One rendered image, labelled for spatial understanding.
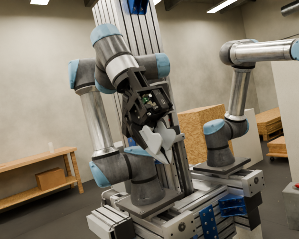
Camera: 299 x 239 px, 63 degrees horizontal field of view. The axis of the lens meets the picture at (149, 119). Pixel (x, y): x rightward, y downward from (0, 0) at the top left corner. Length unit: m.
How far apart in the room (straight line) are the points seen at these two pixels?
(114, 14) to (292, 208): 1.22
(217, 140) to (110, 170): 0.61
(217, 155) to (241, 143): 3.12
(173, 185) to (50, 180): 3.97
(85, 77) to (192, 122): 1.77
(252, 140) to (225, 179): 3.38
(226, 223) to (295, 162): 2.28
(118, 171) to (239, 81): 0.75
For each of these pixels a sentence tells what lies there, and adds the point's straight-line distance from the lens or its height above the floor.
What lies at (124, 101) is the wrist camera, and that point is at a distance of 0.57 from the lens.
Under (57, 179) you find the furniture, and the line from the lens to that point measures 5.10.
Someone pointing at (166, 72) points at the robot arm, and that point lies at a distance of 0.74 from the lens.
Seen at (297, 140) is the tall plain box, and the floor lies 0.63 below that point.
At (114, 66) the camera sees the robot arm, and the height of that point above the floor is 1.54.
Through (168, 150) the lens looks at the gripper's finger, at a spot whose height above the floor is 1.33.
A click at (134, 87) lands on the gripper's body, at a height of 1.48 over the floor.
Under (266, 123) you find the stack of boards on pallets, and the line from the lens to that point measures 6.29.
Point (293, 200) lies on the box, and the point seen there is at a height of 0.89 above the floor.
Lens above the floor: 1.44
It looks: 4 degrees down
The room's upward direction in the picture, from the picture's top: 12 degrees counter-clockwise
